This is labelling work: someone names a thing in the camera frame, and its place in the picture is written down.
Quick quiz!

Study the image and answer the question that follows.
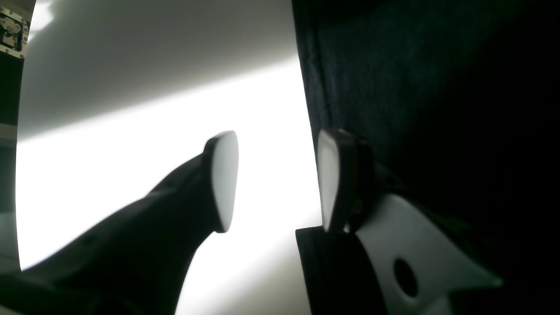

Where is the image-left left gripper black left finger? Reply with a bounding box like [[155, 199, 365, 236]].
[[0, 131, 239, 315]]

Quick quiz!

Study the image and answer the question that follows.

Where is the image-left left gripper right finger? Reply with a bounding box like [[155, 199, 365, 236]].
[[317, 128, 503, 315]]

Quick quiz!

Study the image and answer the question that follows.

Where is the black T-shirt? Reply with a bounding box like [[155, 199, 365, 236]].
[[292, 0, 559, 315]]

